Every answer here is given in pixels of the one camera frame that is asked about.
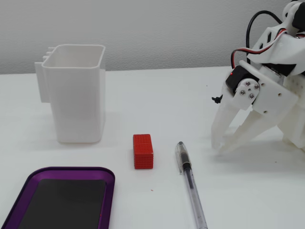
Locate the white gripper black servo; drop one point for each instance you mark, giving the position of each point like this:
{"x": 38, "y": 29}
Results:
{"x": 271, "y": 95}

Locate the red studded cube block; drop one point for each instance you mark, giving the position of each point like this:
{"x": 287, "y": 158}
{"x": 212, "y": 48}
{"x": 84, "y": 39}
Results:
{"x": 143, "y": 152}

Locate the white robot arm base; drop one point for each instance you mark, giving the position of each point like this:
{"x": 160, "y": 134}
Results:
{"x": 294, "y": 128}

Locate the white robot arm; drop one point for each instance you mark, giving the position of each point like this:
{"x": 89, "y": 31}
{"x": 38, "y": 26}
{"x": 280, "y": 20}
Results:
{"x": 283, "y": 50}

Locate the purple metal tin box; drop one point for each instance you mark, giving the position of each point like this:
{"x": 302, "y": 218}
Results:
{"x": 71, "y": 172}

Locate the small black zip tie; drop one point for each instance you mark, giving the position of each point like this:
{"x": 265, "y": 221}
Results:
{"x": 216, "y": 99}

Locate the clear black ballpoint pen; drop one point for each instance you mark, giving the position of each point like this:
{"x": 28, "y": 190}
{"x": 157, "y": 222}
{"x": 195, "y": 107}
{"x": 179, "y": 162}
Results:
{"x": 189, "y": 176}

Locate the white plastic cup container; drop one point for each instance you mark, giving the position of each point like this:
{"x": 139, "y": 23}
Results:
{"x": 76, "y": 102}

